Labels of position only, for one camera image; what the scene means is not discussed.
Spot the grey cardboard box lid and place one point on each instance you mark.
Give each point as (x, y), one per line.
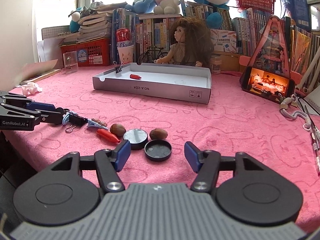
(168, 81)

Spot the stack of books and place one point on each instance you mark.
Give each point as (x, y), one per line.
(95, 22)

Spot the clear acrylic block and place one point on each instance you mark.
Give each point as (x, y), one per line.
(70, 61)

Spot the black round puck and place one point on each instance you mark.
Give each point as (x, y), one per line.
(137, 138)

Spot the red basket on top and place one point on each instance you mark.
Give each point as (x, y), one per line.
(263, 5)

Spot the crumpled white tissue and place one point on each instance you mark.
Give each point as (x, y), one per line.
(31, 88)

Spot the white cat paper cup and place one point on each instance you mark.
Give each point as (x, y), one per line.
(126, 54)

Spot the large black binder clip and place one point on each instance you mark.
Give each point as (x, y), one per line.
(75, 121)

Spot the red crayon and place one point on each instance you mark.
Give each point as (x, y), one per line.
(136, 77)
(108, 135)

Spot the blue white penguin plush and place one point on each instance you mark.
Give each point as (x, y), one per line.
(75, 18)

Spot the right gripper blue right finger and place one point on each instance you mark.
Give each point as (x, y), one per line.
(197, 158)

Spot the small blue bear plush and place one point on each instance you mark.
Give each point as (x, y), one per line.
(141, 6)

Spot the small black binder clip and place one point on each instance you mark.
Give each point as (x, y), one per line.
(118, 67)

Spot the smartphone playing video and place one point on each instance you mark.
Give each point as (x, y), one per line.
(267, 85)

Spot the open book at left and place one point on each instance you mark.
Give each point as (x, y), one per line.
(33, 72)

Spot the row of upright books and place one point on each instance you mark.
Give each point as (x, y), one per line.
(149, 33)

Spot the pink bunny towel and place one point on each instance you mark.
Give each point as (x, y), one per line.
(232, 121)

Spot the small black lid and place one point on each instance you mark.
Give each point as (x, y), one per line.
(158, 150)

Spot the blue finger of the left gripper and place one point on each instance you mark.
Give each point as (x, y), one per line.
(34, 106)
(53, 117)

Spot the red beer can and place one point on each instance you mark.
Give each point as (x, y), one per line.
(123, 37)

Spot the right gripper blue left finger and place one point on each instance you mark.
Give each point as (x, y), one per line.
(117, 157)

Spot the brown haired doll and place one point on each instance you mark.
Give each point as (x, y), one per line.
(190, 44)

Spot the small glass jar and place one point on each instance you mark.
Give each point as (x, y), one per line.
(215, 64)

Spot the brown nut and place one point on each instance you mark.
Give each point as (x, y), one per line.
(118, 130)
(158, 134)

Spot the miniature black bicycle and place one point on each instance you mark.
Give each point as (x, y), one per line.
(151, 55)

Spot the red plastic basket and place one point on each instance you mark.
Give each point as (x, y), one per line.
(95, 53)

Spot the blue bear hair clip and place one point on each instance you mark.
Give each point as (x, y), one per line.
(66, 118)
(96, 123)

